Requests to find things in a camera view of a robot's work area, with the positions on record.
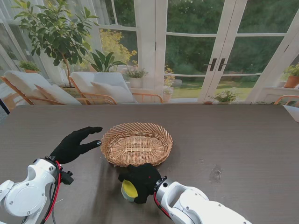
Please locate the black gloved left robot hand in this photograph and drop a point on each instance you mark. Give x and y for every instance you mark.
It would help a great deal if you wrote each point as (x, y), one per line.
(70, 147)

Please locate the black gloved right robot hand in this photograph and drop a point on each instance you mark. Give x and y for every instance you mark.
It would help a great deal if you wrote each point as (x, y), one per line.
(144, 179)

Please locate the yellow culture dish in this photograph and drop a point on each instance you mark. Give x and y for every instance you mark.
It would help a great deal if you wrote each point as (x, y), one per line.
(129, 189)

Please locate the oval wicker basket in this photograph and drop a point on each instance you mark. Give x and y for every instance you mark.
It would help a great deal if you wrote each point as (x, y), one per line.
(137, 147)

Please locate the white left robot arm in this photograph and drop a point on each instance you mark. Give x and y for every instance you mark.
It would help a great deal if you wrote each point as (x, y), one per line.
(25, 198)

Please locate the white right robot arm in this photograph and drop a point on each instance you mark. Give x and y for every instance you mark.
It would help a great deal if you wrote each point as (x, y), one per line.
(191, 203)

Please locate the printed garden room backdrop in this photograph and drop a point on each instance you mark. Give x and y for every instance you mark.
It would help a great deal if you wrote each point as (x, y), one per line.
(187, 58)

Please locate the white sheet corner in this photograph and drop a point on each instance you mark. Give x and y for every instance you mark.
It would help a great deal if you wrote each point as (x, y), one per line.
(293, 112)

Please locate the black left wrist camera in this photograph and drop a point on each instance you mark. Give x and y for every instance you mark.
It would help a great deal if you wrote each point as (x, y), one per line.
(67, 178)

